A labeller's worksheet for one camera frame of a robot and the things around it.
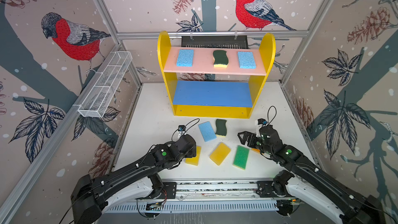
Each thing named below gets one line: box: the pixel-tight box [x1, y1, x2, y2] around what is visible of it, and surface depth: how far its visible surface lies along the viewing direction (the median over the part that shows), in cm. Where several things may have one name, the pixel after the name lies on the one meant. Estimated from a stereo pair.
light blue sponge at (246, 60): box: [237, 51, 257, 69], surface depth 75 cm
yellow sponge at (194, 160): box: [185, 145, 202, 166], surface depth 85 cm
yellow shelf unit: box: [157, 31, 277, 119], surface depth 79 cm
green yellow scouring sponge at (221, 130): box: [215, 118, 227, 138], surface depth 96 cm
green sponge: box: [232, 145, 250, 171], surface depth 84 cm
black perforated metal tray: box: [181, 35, 249, 50], surface depth 95 cm
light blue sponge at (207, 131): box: [197, 121, 218, 143], surface depth 95 cm
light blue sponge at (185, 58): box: [176, 49, 194, 67], surface depth 76 cm
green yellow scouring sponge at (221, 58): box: [212, 49, 229, 68], surface depth 74 cm
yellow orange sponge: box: [209, 142, 232, 166], surface depth 88 cm
